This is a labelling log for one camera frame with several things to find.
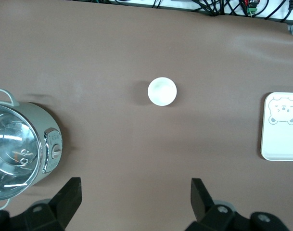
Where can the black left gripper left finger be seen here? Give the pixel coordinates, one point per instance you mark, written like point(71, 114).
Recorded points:
point(67, 204)

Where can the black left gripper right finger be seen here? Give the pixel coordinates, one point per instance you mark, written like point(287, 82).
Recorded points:
point(201, 204)

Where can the cream tray with bear print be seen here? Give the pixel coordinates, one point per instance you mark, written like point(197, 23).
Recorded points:
point(281, 144)

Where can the grey-green electric cooking pot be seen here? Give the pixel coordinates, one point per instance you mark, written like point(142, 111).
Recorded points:
point(44, 120)

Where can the glass pot lid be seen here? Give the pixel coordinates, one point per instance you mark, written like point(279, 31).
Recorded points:
point(14, 134)

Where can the green terminal connector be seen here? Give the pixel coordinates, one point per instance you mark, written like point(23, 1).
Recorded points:
point(253, 9)

